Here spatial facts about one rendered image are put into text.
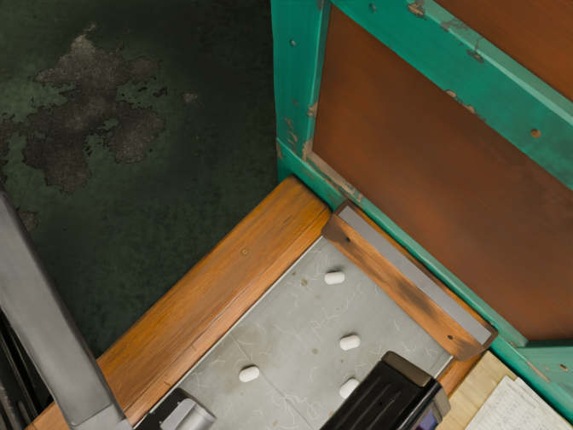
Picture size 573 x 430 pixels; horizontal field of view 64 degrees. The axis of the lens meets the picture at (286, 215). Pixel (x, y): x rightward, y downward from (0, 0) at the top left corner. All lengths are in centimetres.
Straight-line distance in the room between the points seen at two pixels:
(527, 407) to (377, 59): 60
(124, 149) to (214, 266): 106
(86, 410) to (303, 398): 35
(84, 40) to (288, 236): 149
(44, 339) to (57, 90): 153
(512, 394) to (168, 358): 55
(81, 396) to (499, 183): 50
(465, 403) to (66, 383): 57
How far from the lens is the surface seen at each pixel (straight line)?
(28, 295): 56
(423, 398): 45
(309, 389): 81
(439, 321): 74
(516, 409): 85
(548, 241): 52
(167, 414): 67
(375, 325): 82
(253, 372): 79
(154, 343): 81
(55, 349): 58
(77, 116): 193
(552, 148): 40
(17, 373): 148
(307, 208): 82
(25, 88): 208
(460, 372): 83
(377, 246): 72
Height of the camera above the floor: 155
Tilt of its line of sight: 73 degrees down
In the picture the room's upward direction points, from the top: 1 degrees clockwise
